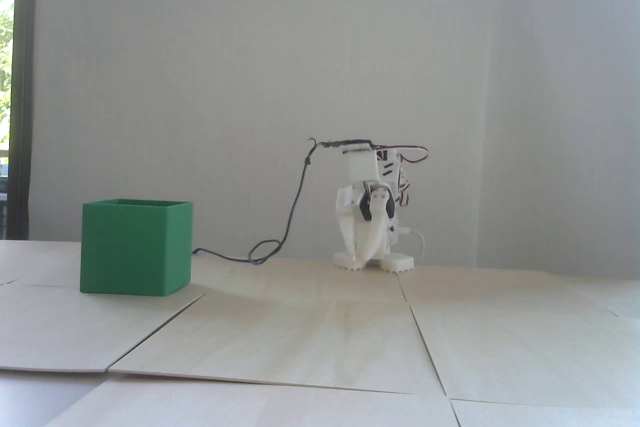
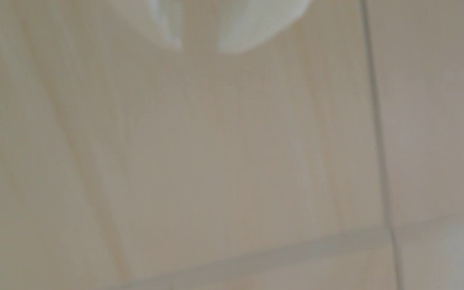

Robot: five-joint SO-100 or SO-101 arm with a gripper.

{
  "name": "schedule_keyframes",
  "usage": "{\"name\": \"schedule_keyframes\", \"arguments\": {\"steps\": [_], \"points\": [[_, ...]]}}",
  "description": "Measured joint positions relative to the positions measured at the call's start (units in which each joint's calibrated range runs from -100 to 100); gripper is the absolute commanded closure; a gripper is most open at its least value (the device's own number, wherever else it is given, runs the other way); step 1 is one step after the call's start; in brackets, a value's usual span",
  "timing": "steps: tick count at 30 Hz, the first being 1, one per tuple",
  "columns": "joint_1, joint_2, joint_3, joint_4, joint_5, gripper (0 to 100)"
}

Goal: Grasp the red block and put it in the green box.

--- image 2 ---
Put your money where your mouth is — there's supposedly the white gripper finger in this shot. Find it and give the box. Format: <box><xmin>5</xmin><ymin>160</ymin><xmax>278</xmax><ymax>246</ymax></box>
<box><xmin>216</xmin><ymin>0</ymin><xmax>312</xmax><ymax>55</ymax></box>
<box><xmin>109</xmin><ymin>0</ymin><xmax>184</xmax><ymax>51</ymax></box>

